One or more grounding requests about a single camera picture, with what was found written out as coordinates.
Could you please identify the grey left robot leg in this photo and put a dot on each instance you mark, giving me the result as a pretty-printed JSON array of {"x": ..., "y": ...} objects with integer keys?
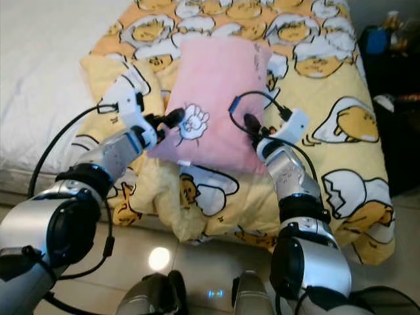
[{"x": 151, "y": 295}]

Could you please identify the yellow cartoon egg blanket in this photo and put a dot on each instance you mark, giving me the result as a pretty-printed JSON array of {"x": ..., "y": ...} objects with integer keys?
[{"x": 321, "y": 85}]

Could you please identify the dark bedside table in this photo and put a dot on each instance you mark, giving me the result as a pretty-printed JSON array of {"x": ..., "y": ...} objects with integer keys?
[{"x": 397, "y": 144}]

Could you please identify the blue round object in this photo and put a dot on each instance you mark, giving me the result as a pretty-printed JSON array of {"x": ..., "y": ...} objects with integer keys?
[{"x": 376, "y": 41}]

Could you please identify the grey right robot leg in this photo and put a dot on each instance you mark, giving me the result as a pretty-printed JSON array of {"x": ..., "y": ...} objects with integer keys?
[{"x": 249, "y": 296}]

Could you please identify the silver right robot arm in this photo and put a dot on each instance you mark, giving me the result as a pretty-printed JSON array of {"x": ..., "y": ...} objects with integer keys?
[{"x": 312, "y": 262}]

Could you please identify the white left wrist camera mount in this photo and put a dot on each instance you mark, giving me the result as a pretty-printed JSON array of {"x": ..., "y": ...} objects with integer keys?
[{"x": 130, "y": 108}]

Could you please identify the pink pillow with white print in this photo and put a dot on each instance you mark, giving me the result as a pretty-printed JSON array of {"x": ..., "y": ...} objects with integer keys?
[{"x": 220, "y": 79}]

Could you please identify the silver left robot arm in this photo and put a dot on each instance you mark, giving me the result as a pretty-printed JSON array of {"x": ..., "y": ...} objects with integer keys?
[{"x": 59, "y": 230}]

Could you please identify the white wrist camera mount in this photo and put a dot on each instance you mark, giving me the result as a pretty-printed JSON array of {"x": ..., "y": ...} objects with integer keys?
[
  {"x": 295, "y": 123},
  {"x": 130, "y": 108}
]

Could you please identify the grey robot leg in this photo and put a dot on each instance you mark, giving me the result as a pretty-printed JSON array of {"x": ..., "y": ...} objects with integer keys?
[
  {"x": 151, "y": 295},
  {"x": 249, "y": 296}
]

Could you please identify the white quilted mattress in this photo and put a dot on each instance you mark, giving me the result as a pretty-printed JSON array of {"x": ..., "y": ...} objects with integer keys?
[{"x": 52, "y": 79}]

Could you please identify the grey quilted bed base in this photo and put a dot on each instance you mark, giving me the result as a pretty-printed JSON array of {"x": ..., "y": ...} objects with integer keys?
[{"x": 26, "y": 193}]

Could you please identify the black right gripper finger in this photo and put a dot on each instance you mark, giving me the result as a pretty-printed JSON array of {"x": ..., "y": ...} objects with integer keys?
[{"x": 251, "y": 124}]

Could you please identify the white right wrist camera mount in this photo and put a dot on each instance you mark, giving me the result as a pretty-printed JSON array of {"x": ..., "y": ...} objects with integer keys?
[{"x": 295, "y": 123}]

